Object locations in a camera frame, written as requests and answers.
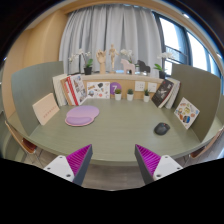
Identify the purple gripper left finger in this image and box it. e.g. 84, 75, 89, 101
44, 145, 93, 186

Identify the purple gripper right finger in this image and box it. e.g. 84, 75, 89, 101
135, 144, 182, 184

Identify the black computer mouse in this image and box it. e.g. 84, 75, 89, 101
154, 122, 170, 135

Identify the purple mouse pad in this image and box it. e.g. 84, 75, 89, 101
65, 105, 99, 126

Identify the wooden chair right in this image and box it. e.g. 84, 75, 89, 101
184, 126, 224, 166

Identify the wooden chair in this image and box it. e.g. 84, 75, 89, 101
4, 119, 44, 168
184, 126, 224, 166

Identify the wooden chair left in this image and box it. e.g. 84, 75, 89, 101
4, 119, 44, 168

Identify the colourful sticker board right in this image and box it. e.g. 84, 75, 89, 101
174, 98, 200, 129

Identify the beige board sign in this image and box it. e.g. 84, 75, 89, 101
32, 93, 59, 125

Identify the white book behind black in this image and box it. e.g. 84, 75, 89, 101
165, 78, 181, 109

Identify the small potted plant right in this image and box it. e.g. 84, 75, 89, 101
143, 89, 150, 103

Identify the small potted plant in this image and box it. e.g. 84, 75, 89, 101
127, 89, 134, 101
115, 89, 122, 101
143, 89, 150, 103

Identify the white book leaning left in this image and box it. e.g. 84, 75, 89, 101
52, 74, 67, 106

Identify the small potted plant middle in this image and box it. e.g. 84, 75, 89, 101
127, 89, 134, 101

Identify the black book leaning right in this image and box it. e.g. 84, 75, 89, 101
152, 80, 174, 108

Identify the white card right shelf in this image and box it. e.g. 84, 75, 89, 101
148, 83, 157, 93

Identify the small potted plant left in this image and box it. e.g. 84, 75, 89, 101
115, 89, 122, 101

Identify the illustrated sticker card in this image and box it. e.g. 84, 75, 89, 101
87, 82, 110, 99

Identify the red white magazine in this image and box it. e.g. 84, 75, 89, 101
67, 74, 87, 106

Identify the white card on shelf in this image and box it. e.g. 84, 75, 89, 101
135, 81, 145, 91

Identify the wooden shelf back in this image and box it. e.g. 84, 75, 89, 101
82, 74, 162, 99

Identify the purple round number sign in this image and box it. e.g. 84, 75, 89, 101
110, 82, 122, 95

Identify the green right partition panel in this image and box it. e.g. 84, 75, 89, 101
171, 64, 221, 141

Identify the green partition panel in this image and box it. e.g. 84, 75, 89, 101
11, 61, 64, 135
171, 64, 221, 141

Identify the green left partition panel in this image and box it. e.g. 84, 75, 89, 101
11, 61, 64, 135

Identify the white orchid black pot right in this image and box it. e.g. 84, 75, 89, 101
153, 52, 173, 79

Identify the white orchid black pot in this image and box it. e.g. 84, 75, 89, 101
153, 52, 173, 79
68, 49, 93, 75

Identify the white orchid black pot left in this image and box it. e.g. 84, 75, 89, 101
68, 49, 93, 75

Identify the black horse figure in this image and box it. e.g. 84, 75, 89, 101
137, 60, 151, 73

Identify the pink horse figure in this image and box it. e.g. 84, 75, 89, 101
121, 59, 135, 75

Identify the wooden hand model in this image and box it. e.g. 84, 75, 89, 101
96, 50, 106, 74

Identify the white orchid middle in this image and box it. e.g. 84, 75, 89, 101
120, 49, 133, 63

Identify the wooden mannequin figure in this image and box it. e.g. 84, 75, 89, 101
109, 45, 119, 72

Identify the grey curtain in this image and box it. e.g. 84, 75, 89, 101
59, 4, 162, 74

